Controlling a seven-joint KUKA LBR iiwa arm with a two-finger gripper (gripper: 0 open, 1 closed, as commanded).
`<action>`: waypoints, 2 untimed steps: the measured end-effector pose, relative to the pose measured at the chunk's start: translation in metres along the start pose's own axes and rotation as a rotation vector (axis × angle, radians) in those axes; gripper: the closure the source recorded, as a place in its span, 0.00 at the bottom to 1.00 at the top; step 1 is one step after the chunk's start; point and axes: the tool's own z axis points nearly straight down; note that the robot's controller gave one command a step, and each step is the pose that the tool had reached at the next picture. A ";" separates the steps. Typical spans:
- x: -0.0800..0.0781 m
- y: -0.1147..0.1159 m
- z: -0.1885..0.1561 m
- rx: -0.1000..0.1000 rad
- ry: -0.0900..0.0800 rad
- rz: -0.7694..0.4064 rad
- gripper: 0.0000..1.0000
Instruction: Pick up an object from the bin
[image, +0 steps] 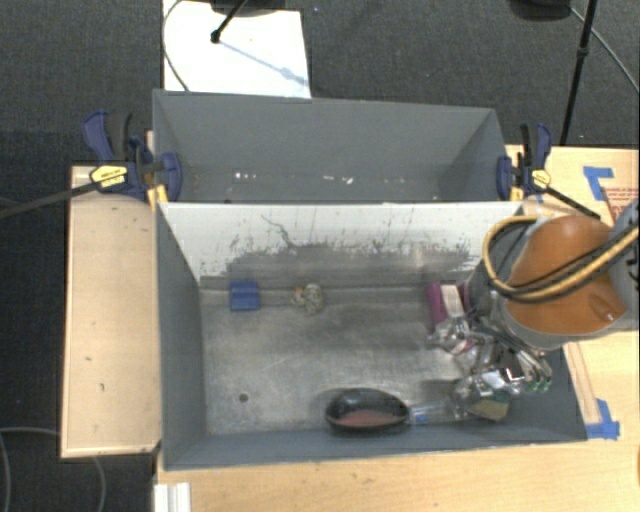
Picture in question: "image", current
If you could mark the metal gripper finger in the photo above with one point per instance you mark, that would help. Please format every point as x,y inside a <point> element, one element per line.
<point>457,332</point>
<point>482,387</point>

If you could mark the tan sponge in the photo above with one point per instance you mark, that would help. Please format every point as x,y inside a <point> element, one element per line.
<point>492,409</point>

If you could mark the black and red oval object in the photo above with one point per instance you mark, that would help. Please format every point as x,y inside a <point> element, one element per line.
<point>365,412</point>

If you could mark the grey metal bin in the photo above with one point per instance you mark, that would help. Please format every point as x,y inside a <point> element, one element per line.
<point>310,360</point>

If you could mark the small beige speckled object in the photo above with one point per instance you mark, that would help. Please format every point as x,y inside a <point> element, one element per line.
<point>310,298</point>

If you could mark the blue block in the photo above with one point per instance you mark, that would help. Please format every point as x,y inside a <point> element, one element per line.
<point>244,296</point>

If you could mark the pale wood board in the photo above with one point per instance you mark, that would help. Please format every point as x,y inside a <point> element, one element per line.
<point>110,325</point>

